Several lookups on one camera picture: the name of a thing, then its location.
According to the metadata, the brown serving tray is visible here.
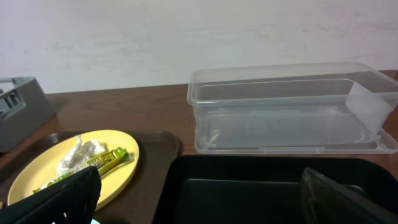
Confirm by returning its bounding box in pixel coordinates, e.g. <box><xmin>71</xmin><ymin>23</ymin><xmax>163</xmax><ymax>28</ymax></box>
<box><xmin>1</xmin><ymin>131</ymin><xmax>181</xmax><ymax>223</ymax></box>

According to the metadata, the clear plastic bin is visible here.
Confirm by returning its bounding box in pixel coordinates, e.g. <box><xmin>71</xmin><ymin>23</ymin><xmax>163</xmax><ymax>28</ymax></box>
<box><xmin>187</xmin><ymin>62</ymin><xmax>397</xmax><ymax>154</ymax></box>

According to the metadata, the yellow plate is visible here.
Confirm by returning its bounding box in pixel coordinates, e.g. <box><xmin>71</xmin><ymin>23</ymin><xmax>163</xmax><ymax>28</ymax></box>
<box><xmin>7</xmin><ymin>130</ymin><xmax>139</xmax><ymax>210</ymax></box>

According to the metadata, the green yellow snack wrapper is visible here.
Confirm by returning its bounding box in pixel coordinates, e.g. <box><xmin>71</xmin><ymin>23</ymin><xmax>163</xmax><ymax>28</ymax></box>
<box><xmin>32</xmin><ymin>147</ymin><xmax>134</xmax><ymax>194</ymax></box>

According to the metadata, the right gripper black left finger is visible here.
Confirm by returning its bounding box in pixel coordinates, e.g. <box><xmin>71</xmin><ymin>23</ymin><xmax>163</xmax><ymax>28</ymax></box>
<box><xmin>1</xmin><ymin>166</ymin><xmax>101</xmax><ymax>224</ymax></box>

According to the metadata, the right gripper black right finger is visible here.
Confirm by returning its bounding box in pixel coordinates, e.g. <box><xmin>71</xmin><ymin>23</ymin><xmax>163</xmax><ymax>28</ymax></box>
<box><xmin>300</xmin><ymin>167</ymin><xmax>397</xmax><ymax>224</ymax></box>

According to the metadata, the white napkin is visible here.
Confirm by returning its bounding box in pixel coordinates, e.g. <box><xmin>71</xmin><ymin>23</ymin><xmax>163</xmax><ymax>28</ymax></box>
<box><xmin>56</xmin><ymin>134</ymin><xmax>107</xmax><ymax>177</ymax></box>

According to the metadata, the grey dishwasher rack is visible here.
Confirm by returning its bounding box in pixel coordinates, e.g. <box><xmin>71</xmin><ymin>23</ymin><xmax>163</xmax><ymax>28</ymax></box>
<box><xmin>1</xmin><ymin>77</ymin><xmax>55</xmax><ymax>153</ymax></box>

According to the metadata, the black plastic tray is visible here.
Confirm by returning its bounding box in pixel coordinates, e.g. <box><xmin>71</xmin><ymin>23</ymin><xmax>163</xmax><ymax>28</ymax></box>
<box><xmin>153</xmin><ymin>156</ymin><xmax>397</xmax><ymax>223</ymax></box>

